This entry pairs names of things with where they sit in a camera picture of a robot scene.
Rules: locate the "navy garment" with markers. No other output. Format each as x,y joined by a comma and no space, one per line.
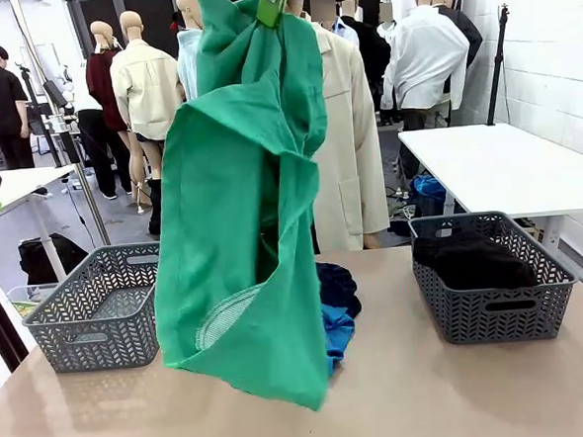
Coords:
337,285

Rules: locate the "clear plastic container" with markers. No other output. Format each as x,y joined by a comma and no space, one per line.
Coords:
24,304

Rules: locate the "mannequin in light blue fleece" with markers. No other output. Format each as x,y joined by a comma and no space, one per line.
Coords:
189,61

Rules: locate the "green garment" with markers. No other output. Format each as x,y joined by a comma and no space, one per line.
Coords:
231,207

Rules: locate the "mannequin in cream jacket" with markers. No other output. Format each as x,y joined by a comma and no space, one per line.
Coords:
147,93

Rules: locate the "person in beige blazer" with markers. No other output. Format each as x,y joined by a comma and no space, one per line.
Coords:
345,126

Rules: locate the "black furry boot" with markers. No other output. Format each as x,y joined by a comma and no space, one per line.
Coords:
156,207

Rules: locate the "mannequin in black clothes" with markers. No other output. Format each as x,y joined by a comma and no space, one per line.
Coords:
372,50

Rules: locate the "slanted metal pole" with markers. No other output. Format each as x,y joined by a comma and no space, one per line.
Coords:
77,162

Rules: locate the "blue garment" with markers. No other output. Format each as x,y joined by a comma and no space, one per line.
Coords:
335,330

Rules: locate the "mannequin in black jacket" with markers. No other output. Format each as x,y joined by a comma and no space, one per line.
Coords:
468,32

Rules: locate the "black tripod stand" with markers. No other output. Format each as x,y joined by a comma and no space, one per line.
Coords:
497,67
38,120

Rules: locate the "person in black trousers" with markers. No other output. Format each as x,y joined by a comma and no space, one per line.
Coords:
99,151

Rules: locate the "black bag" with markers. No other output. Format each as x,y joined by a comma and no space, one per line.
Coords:
41,258

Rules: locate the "mannequin in white shirt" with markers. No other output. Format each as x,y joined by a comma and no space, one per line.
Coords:
425,57

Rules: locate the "black garment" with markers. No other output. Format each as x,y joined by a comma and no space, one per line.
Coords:
472,262

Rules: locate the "blue bag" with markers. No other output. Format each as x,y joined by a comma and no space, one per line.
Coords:
425,188

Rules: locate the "grey woven plastic basket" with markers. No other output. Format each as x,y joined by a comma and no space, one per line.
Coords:
81,340
491,325

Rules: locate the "mannequin in maroon dress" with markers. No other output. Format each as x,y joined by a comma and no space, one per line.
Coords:
102,86

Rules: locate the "white table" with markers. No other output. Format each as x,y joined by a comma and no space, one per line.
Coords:
17,188
506,166

